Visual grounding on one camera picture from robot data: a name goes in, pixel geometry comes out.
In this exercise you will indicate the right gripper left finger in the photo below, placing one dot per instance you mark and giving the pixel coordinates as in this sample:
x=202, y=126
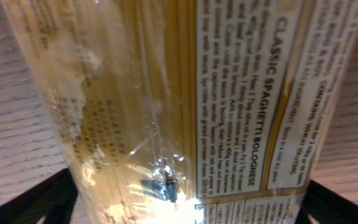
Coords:
x=52, y=201

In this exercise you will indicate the spaghetti packet red ends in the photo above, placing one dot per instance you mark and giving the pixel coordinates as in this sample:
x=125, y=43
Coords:
x=205, y=111

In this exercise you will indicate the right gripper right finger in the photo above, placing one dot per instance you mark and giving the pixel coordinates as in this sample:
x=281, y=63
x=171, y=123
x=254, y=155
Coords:
x=326, y=206

